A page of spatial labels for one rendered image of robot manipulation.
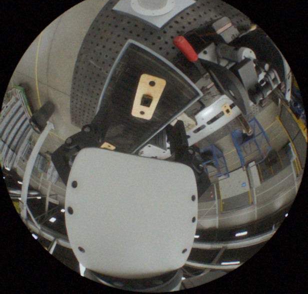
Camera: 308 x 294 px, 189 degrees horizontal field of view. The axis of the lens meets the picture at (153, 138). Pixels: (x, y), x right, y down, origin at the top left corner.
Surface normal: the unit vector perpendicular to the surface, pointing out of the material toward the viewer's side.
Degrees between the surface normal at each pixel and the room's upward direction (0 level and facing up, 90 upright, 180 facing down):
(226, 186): 90
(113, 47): 0
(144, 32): 0
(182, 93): 0
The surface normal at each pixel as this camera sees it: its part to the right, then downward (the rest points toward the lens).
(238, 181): -0.80, -0.38
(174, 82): -0.04, 0.80
